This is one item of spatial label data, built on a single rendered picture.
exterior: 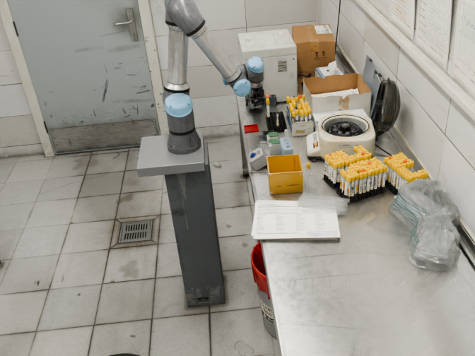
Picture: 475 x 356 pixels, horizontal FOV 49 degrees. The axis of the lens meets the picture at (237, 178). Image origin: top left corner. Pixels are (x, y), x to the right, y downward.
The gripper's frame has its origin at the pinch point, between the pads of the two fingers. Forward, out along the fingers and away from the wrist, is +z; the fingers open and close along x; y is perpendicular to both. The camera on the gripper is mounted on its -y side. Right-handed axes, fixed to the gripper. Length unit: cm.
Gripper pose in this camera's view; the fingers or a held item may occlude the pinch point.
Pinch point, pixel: (254, 103)
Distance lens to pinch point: 269.3
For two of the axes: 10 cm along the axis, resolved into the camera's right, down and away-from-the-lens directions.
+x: 9.9, -1.0, 0.2
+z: 0.3, 4.5, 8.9
